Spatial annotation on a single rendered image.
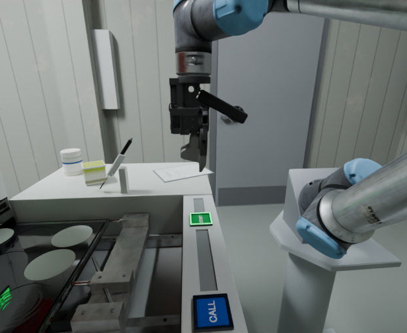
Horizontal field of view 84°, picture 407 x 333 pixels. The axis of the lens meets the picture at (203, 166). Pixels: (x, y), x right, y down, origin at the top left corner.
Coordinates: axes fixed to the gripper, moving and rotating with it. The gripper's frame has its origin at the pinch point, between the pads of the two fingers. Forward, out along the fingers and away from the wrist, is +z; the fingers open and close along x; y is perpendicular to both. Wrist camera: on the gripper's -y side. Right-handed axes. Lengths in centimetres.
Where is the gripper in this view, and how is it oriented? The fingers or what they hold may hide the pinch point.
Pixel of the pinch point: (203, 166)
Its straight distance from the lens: 54.1
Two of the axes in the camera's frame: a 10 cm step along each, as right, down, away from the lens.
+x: 0.8, 3.1, -9.5
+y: -10.0, 0.2, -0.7
